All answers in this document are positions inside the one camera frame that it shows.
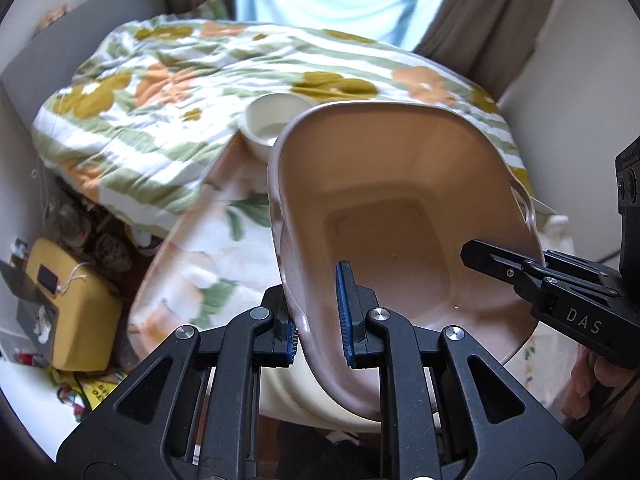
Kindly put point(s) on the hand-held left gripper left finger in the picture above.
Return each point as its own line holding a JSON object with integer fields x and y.
{"x": 289, "y": 346}

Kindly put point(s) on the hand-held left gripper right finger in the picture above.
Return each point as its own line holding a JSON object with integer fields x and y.
{"x": 346, "y": 310}

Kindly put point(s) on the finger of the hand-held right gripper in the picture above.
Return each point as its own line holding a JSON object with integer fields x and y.
{"x": 500, "y": 262}
{"x": 575, "y": 280}

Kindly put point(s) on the pink square bowl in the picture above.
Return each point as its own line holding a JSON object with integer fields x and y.
{"x": 400, "y": 185}

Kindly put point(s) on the person's right hand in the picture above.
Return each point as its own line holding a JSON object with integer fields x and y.
{"x": 600, "y": 385}

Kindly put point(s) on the cream deep plate grey rim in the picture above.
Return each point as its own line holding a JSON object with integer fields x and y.
{"x": 295, "y": 390}

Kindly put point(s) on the yellow printed packet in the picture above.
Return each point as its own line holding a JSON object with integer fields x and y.
{"x": 97, "y": 390}

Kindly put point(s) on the cream small bowl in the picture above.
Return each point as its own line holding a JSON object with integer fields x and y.
{"x": 270, "y": 120}

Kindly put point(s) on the yellow box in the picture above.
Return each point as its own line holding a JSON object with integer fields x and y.
{"x": 75, "y": 310}

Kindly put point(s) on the brown curtain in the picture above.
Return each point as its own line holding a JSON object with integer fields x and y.
{"x": 495, "y": 15}

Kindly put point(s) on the floral striped blanket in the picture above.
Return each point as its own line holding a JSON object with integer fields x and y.
{"x": 175, "y": 100}

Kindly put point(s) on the grey flat device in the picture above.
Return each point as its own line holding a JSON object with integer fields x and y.
{"x": 17, "y": 285}

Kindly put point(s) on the floral pillow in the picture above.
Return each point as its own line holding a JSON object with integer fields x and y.
{"x": 210, "y": 9}

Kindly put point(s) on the grey headboard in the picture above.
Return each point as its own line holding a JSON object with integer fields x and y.
{"x": 60, "y": 45}

